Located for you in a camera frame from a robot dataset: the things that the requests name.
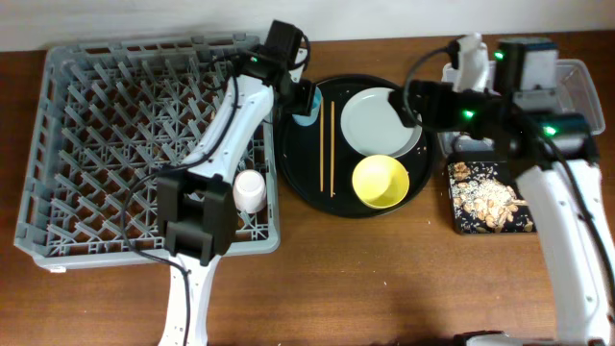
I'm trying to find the light blue plastic cup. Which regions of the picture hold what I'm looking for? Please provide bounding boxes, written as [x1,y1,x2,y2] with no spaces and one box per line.
[292,86,323,127]

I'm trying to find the grey round plate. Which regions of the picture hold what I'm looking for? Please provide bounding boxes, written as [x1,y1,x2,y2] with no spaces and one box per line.
[340,87,422,158]

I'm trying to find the yellow bowl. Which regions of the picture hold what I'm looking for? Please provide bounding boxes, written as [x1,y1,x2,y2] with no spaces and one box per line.
[352,155,410,210]

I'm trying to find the pink plastic cup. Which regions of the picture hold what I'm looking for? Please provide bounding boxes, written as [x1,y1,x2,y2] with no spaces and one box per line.
[233,169,266,213]

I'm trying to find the food scraps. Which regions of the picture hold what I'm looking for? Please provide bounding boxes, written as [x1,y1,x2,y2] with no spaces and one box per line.
[451,161,534,232]

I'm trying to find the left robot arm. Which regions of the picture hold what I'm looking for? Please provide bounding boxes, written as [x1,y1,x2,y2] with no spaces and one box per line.
[156,20,315,345]

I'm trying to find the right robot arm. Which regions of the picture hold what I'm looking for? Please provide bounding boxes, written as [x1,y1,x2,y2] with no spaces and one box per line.
[388,34,614,345]

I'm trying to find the grey plastic dishwasher rack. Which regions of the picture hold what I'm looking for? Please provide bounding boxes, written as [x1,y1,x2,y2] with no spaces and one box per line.
[14,34,259,273]

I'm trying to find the left wooden chopstick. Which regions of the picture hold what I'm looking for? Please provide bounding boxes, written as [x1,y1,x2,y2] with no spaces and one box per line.
[319,99,325,192]

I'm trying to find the wooden chopstick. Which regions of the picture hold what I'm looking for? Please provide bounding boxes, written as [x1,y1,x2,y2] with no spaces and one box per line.
[319,99,325,192]
[330,101,335,198]

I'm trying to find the round black serving tray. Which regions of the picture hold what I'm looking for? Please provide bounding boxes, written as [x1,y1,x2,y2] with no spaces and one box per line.
[274,74,436,218]

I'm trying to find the right wooden chopstick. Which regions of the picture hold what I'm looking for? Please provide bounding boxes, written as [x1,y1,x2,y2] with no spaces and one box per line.
[330,101,335,198]

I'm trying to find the black rectangular tray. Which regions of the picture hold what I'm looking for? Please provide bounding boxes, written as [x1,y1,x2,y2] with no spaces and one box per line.
[446,151,537,236]

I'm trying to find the clear plastic bin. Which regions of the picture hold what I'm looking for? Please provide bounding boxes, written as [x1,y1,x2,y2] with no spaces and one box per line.
[437,59,605,157]

